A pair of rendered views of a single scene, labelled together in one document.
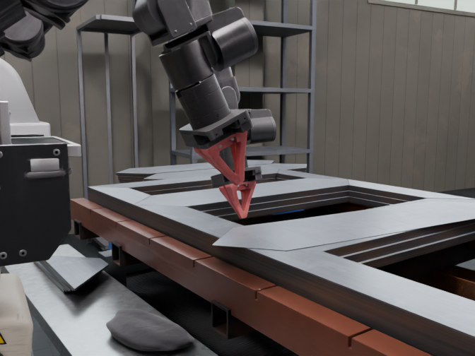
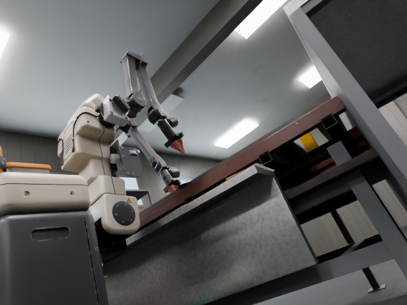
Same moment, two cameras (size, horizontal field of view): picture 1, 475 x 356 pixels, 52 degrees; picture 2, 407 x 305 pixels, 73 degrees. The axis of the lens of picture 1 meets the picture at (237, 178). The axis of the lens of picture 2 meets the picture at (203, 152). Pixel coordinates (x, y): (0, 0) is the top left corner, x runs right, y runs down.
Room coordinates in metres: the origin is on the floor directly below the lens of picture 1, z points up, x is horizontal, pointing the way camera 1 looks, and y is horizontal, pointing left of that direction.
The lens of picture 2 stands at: (-0.50, 0.51, 0.37)
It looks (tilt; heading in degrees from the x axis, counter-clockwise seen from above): 24 degrees up; 332
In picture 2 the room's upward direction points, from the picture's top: 22 degrees counter-clockwise
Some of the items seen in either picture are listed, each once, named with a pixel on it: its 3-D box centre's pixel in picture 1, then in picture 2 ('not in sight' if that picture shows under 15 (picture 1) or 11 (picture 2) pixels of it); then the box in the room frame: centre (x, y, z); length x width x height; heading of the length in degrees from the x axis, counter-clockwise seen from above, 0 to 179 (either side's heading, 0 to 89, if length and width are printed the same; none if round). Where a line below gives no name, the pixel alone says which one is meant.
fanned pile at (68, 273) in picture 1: (75, 268); not in sight; (1.17, 0.40, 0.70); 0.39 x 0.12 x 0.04; 35
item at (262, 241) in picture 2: not in sight; (174, 271); (0.91, 0.16, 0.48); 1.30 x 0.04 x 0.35; 35
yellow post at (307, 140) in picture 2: not in sight; (309, 141); (0.38, -0.49, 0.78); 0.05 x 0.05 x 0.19; 35
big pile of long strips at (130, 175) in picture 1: (218, 175); not in sight; (1.98, 0.08, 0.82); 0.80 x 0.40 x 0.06; 125
